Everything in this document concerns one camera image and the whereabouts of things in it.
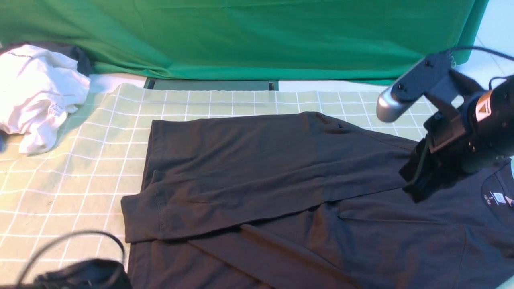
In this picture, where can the dark garment behind white shirt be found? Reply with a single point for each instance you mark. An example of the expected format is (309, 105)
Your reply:
(83, 66)

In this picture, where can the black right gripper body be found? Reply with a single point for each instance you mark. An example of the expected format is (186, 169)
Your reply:
(451, 149)

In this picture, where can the dark green metal bar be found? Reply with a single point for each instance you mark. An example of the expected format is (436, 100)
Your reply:
(237, 85)

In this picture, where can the green backdrop cloth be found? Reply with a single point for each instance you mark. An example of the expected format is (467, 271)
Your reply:
(368, 41)

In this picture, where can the dark gray long-sleeve top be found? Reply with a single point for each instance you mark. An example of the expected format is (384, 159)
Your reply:
(307, 201)

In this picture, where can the light green checkered tablecloth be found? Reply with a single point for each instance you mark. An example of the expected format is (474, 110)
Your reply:
(100, 152)

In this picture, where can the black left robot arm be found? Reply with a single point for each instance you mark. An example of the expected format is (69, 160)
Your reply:
(96, 273)

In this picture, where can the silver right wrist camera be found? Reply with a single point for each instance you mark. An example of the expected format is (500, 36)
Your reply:
(409, 87)

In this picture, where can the crumpled white shirt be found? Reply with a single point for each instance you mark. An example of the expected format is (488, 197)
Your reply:
(39, 89)

